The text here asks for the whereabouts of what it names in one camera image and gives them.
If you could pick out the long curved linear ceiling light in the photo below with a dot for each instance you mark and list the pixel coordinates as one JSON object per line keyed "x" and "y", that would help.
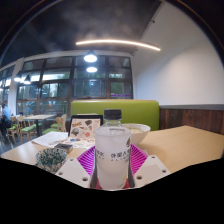
{"x": 116, "y": 41}

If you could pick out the small blue cap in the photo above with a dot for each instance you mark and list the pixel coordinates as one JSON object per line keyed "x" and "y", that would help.
{"x": 72, "y": 140}

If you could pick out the round pendant ceiling lamps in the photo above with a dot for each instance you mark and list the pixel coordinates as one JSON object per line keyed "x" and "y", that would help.
{"x": 90, "y": 58}

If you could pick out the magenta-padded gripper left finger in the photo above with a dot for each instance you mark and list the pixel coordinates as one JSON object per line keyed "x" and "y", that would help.
{"x": 71, "y": 171}

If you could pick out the clear water bottle black cap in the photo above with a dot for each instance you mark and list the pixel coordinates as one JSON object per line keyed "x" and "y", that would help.
{"x": 112, "y": 156}

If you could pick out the light wooden side table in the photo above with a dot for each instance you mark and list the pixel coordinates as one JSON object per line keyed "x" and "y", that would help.
{"x": 39, "y": 117}

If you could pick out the dark framed window wall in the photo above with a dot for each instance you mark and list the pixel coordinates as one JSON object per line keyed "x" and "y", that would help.
{"x": 56, "y": 88}

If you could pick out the small black box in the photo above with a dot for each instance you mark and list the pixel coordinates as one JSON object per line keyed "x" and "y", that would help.
{"x": 64, "y": 148}

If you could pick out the white ceramic bowl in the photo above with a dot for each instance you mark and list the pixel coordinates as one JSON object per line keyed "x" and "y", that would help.
{"x": 140, "y": 133}

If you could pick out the white paper sheets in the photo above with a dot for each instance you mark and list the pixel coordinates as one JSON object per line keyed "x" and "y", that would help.
{"x": 50, "y": 137}

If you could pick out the wooden chairs green seats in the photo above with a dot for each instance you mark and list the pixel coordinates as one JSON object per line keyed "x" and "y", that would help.
{"x": 26, "y": 128}

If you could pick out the person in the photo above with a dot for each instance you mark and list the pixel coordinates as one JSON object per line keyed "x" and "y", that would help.
{"x": 6, "y": 115}

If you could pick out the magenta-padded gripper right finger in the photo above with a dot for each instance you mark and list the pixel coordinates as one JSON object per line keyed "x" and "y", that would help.
{"x": 151, "y": 170}

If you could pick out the green white speckled mug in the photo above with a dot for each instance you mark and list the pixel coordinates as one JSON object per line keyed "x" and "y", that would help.
{"x": 50, "y": 160}

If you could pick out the sticker-covered black laptop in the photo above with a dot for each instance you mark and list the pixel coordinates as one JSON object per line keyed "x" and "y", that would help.
{"x": 85, "y": 128}

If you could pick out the green upholstered bench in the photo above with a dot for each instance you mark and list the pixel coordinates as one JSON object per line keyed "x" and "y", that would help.
{"x": 140, "y": 111}

